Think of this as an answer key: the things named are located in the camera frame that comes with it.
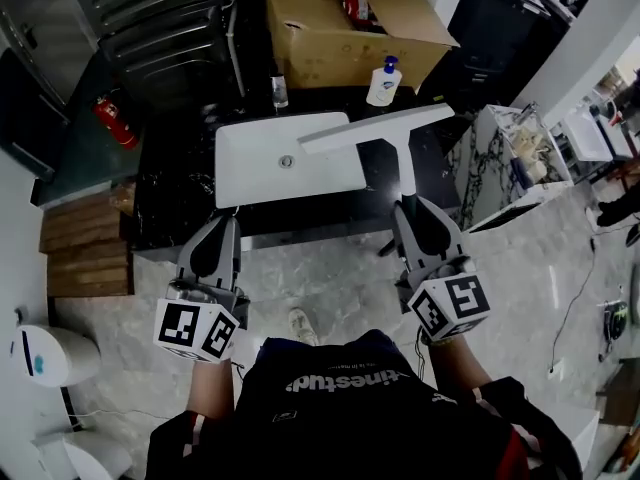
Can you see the white round bin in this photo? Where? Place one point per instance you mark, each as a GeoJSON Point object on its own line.
{"type": "Point", "coordinates": [55, 355]}

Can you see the white rectangular sink basin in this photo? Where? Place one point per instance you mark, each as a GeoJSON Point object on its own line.
{"type": "Point", "coordinates": [255, 168]}

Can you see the person's right forearm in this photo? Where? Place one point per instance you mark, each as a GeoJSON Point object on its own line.
{"type": "Point", "coordinates": [457, 365]}

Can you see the red fire extinguisher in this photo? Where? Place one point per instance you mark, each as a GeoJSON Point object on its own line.
{"type": "Point", "coordinates": [116, 124]}

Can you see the green black tool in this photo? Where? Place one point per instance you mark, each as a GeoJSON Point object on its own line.
{"type": "Point", "coordinates": [614, 323]}

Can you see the white squeegee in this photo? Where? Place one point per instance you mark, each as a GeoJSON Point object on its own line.
{"type": "Point", "coordinates": [385, 127]}

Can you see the clear glass bottle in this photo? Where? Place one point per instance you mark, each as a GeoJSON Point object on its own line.
{"type": "Point", "coordinates": [279, 93]}

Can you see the person's white shoe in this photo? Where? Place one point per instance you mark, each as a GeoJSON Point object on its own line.
{"type": "Point", "coordinates": [302, 325]}

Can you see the black cabinet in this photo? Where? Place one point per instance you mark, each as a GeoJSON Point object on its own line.
{"type": "Point", "coordinates": [500, 28]}

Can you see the small white sink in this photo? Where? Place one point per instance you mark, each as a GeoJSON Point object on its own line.
{"type": "Point", "coordinates": [587, 135]}

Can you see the red packet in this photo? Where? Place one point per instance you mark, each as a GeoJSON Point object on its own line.
{"type": "Point", "coordinates": [356, 7]}

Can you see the open cardboard box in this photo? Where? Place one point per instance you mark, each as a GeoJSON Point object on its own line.
{"type": "Point", "coordinates": [320, 53]}

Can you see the white pump soap bottle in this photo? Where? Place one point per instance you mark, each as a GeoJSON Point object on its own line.
{"type": "Point", "coordinates": [382, 88]}

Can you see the black metal rack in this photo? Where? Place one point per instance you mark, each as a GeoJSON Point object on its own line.
{"type": "Point", "coordinates": [155, 28]}

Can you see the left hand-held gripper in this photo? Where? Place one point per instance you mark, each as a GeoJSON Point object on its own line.
{"type": "Point", "coordinates": [186, 324]}

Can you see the person's black jacket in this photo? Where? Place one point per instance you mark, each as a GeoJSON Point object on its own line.
{"type": "Point", "coordinates": [365, 418]}

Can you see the wooden slat platform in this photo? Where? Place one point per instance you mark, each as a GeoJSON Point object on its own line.
{"type": "Point", "coordinates": [85, 248]}

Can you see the white plastic appliance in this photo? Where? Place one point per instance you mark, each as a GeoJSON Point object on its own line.
{"type": "Point", "coordinates": [85, 455]}

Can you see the white marble cabinet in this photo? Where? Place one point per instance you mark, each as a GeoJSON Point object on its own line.
{"type": "Point", "coordinates": [505, 168]}

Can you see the person's left forearm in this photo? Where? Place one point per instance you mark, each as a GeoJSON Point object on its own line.
{"type": "Point", "coordinates": [211, 388]}

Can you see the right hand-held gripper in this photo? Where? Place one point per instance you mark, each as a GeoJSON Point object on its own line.
{"type": "Point", "coordinates": [452, 304]}

